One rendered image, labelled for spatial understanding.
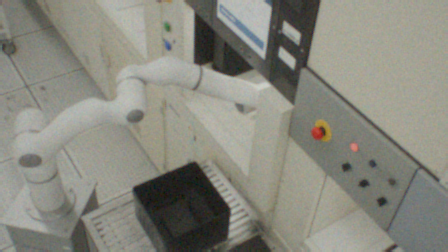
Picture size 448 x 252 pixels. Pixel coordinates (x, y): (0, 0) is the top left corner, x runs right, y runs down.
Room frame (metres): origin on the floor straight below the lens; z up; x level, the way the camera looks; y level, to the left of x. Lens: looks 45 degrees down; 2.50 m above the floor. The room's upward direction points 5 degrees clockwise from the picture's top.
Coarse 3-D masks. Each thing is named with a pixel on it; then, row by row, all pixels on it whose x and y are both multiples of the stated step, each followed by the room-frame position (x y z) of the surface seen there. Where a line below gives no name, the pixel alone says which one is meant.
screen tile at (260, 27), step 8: (248, 0) 1.42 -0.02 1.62; (256, 0) 1.39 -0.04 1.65; (256, 8) 1.39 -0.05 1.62; (248, 16) 1.42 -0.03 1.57; (264, 16) 1.36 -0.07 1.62; (248, 24) 1.41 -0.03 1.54; (256, 24) 1.38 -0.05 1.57; (264, 24) 1.35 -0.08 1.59; (256, 32) 1.38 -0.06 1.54; (264, 32) 1.35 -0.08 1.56
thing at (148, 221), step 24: (192, 168) 1.34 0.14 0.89; (144, 192) 1.22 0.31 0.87; (168, 192) 1.28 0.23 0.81; (192, 192) 1.32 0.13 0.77; (216, 192) 1.21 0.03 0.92; (144, 216) 1.10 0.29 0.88; (168, 216) 1.19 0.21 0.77; (192, 216) 1.20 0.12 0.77; (216, 216) 1.20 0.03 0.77; (168, 240) 0.98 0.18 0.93; (192, 240) 1.03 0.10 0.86; (216, 240) 1.09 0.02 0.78
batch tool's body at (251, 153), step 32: (192, 0) 1.69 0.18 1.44; (288, 0) 1.28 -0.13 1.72; (320, 0) 1.21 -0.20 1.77; (192, 32) 1.76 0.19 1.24; (224, 32) 1.52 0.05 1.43; (224, 64) 1.93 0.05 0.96; (256, 64) 1.36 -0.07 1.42; (192, 96) 1.77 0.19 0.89; (288, 96) 1.23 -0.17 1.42; (192, 128) 1.68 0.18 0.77; (224, 128) 1.60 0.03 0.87; (256, 128) 1.25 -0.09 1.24; (288, 128) 1.19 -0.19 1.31; (192, 160) 1.68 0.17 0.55; (224, 160) 1.47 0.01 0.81; (256, 160) 1.24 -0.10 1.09; (256, 192) 1.21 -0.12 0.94
